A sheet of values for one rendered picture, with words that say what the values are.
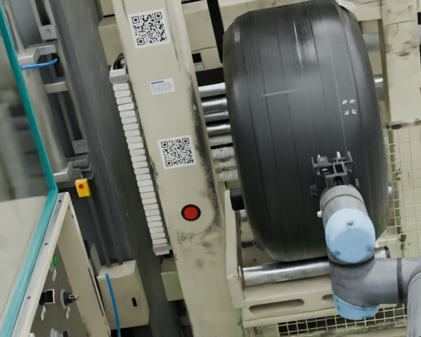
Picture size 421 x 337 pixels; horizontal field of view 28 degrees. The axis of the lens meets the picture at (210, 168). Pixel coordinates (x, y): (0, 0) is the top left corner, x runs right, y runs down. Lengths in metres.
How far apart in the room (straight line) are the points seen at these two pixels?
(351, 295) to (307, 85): 0.47
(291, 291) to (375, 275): 0.60
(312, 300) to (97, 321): 0.49
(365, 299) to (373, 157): 0.39
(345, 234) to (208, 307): 0.83
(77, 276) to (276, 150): 0.50
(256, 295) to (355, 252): 0.66
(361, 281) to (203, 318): 0.80
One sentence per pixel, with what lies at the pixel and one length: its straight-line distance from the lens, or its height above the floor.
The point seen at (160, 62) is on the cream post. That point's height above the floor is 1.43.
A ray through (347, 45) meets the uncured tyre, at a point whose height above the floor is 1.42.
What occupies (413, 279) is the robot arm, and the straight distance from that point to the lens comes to 1.35.
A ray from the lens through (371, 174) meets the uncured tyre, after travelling 1.70.
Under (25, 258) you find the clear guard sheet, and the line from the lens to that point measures 1.48.
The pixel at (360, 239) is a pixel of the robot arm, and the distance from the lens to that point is 1.33.
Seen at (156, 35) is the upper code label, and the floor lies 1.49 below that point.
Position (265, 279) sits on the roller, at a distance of 1.95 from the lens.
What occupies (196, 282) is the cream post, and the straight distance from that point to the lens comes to 2.05.
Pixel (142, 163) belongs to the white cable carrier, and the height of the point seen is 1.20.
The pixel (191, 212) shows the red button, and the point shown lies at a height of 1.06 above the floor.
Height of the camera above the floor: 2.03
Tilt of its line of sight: 27 degrees down
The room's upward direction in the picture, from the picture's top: 12 degrees counter-clockwise
